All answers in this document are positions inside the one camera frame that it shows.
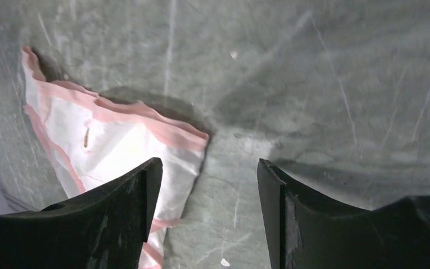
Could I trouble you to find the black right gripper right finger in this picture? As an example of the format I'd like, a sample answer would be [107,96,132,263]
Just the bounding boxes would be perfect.
[257,159,430,268]

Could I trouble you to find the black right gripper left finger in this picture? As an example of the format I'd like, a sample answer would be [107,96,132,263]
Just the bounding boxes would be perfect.
[0,158,162,269]

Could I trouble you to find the white pink-trimmed underwear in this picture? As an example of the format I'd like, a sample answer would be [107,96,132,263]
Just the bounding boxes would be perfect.
[22,47,209,268]

